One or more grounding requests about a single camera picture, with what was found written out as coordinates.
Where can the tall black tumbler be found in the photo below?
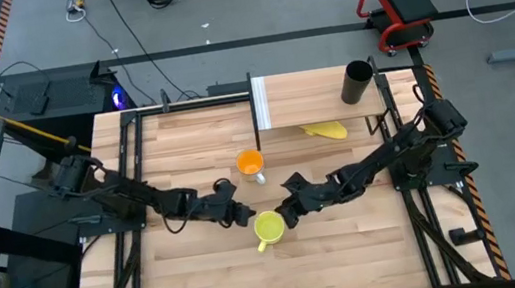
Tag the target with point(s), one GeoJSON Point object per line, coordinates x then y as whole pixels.
{"type": "Point", "coordinates": [354, 85]}

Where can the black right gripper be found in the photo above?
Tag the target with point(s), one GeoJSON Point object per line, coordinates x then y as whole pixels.
{"type": "Point", "coordinates": [317, 193]}

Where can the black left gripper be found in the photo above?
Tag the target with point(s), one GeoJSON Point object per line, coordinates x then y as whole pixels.
{"type": "Point", "coordinates": [215, 205]}

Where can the yellow cloth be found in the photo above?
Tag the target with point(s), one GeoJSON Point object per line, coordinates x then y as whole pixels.
{"type": "Point", "coordinates": [326, 130]}

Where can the orange black hazard strip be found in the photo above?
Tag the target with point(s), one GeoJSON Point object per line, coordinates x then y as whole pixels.
{"type": "Point", "coordinates": [479, 214]}

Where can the black computer tower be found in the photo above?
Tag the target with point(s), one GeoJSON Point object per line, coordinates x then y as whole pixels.
{"type": "Point", "coordinates": [74, 94]}

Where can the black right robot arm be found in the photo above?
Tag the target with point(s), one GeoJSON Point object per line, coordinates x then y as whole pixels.
{"type": "Point", "coordinates": [390, 153]}

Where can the small black flat device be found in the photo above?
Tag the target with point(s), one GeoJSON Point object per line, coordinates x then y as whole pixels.
{"type": "Point", "coordinates": [39, 106]}

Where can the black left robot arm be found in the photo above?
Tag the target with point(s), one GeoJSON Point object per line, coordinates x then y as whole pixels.
{"type": "Point", "coordinates": [133, 194]}

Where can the pale yellow mug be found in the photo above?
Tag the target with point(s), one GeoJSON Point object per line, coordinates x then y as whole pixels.
{"type": "Point", "coordinates": [269, 227]}

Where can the black aluminium table frame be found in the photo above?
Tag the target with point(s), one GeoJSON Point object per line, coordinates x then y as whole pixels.
{"type": "Point", "coordinates": [136, 146]}

